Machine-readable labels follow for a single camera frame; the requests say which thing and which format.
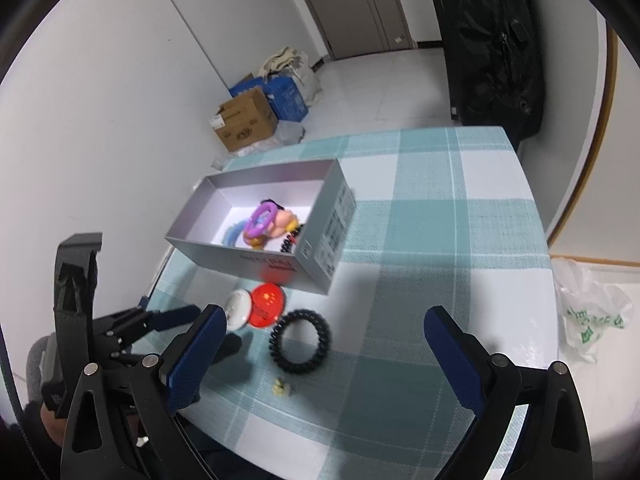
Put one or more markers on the white round badge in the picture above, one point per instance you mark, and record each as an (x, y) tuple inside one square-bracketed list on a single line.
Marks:
[(239, 307)]

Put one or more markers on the white wall conduit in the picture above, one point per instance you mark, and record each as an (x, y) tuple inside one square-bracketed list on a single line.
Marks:
[(190, 25)]

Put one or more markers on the clear plastic wrap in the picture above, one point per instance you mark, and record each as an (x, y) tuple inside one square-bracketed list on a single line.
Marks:
[(224, 161), (290, 131)]

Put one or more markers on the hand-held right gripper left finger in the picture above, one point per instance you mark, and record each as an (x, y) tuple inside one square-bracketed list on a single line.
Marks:
[(192, 360)]

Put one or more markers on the small yellow clip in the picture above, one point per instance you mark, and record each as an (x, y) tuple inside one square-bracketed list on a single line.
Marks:
[(280, 386)]

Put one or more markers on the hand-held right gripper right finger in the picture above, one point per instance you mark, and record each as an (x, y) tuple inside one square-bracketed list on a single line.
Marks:
[(455, 360)]

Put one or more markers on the white green-print plastic bag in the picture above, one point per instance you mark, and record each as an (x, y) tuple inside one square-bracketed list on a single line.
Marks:
[(590, 310)]

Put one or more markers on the grey door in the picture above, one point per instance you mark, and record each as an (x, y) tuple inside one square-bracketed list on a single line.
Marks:
[(350, 0)]

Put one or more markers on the white woven sack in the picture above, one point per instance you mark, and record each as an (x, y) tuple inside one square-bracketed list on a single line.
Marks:
[(307, 80)]

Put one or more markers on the white wood-trimmed panel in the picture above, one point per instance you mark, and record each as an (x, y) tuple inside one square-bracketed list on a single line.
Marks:
[(620, 160)]

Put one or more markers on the light blue ornament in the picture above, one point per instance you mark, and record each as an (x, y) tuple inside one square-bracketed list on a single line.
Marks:
[(232, 235)]

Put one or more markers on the teal checkered tablecloth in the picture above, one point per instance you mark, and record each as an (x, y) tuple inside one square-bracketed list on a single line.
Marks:
[(425, 235)]

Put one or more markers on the red round badge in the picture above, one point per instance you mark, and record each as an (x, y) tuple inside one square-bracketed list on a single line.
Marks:
[(267, 305)]

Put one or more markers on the white cardboard box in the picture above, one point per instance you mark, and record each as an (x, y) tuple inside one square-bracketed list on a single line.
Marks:
[(330, 230)]

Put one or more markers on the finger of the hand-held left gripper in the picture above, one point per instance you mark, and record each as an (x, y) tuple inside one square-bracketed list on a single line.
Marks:
[(230, 347), (175, 316)]

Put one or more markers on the person's left hand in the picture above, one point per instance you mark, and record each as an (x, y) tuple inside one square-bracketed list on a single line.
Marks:
[(52, 420)]

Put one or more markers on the brown cardboard box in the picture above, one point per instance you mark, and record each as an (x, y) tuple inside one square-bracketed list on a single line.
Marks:
[(245, 120)]

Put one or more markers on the blue cardboard box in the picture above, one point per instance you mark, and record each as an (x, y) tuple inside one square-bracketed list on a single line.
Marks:
[(290, 100)]

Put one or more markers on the black backpack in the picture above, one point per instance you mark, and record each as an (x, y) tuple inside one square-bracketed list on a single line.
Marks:
[(490, 60)]

